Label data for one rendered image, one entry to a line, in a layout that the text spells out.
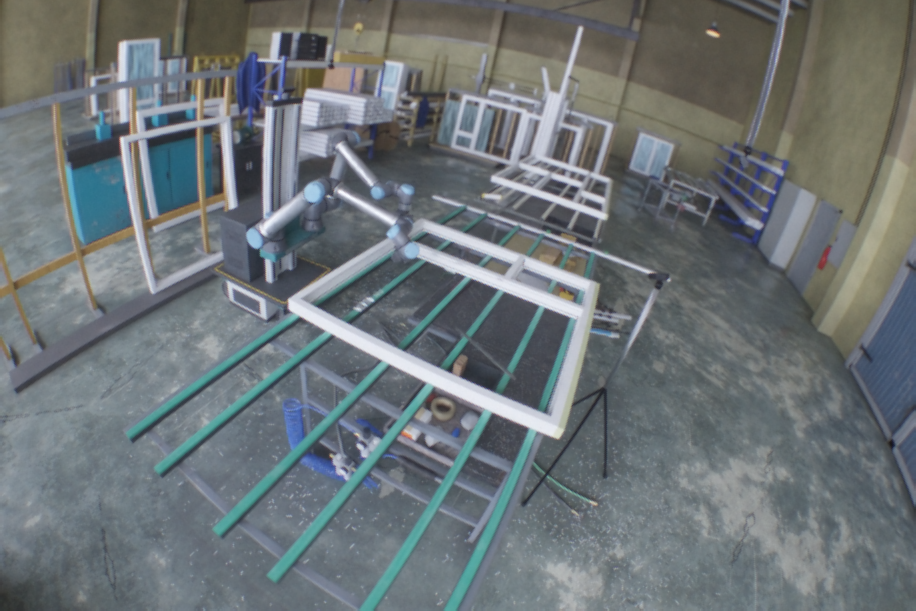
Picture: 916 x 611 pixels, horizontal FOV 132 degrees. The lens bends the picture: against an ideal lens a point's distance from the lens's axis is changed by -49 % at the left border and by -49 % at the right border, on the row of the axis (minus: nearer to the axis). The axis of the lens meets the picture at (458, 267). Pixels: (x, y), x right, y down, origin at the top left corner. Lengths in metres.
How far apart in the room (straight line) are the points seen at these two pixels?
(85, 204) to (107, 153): 0.63
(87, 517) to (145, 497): 0.43
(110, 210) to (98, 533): 3.72
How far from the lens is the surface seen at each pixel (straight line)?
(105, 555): 2.62
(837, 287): 8.33
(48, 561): 2.82
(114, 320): 3.83
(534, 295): 2.57
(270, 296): 3.23
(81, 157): 5.01
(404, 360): 1.81
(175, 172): 5.61
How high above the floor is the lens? 2.16
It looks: 28 degrees down
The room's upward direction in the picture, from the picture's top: 13 degrees clockwise
